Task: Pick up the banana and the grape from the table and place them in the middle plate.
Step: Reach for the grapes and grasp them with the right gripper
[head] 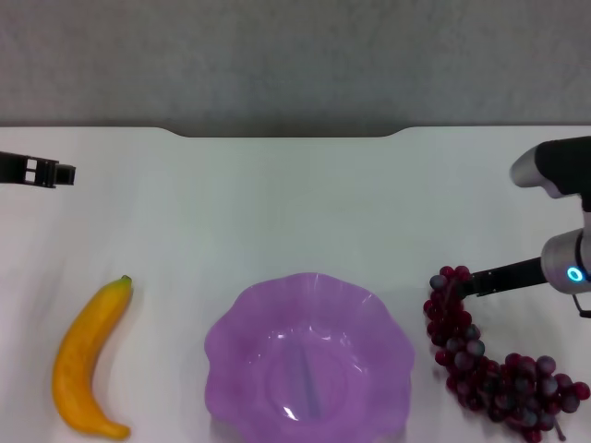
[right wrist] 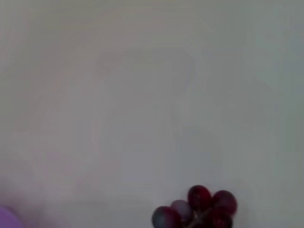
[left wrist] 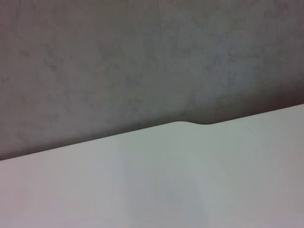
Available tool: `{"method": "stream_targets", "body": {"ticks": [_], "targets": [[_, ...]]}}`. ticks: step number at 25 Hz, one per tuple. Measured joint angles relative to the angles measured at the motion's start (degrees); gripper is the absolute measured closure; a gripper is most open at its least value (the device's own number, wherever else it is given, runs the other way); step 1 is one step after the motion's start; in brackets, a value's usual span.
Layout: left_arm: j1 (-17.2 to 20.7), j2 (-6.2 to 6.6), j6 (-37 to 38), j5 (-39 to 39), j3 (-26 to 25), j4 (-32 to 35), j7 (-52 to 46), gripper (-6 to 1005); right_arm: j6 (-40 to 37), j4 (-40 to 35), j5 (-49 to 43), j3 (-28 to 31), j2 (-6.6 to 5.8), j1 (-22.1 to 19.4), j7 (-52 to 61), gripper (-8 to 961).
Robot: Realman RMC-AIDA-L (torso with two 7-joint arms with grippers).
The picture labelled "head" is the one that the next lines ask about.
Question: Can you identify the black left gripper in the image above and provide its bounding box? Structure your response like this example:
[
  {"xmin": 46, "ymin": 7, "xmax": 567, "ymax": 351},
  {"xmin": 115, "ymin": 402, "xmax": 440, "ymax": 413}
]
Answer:
[{"xmin": 0, "ymin": 150, "xmax": 78, "ymax": 189}]

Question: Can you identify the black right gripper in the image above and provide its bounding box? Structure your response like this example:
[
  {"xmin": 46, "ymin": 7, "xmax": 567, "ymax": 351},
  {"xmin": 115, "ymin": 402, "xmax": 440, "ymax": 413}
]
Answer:
[{"xmin": 454, "ymin": 257, "xmax": 547, "ymax": 299}]

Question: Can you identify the red purple grape bunch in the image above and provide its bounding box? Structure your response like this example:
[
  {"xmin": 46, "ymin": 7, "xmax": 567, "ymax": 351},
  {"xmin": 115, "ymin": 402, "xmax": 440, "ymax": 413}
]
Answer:
[{"xmin": 423, "ymin": 265, "xmax": 591, "ymax": 443}]

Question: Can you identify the yellow banana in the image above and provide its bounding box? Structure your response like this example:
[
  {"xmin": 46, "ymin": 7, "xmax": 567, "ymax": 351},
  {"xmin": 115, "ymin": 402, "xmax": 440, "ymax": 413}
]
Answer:
[{"xmin": 50, "ymin": 274, "xmax": 134, "ymax": 440}]

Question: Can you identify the purple wavy plastic plate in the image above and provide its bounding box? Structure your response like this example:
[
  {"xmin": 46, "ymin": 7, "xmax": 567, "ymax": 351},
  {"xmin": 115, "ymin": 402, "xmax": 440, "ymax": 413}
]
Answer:
[{"xmin": 204, "ymin": 271, "xmax": 416, "ymax": 443}]

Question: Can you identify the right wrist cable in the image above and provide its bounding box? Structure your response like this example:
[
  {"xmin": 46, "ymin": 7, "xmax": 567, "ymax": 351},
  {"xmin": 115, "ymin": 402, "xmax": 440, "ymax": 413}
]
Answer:
[{"xmin": 571, "ymin": 291, "xmax": 591, "ymax": 319}]

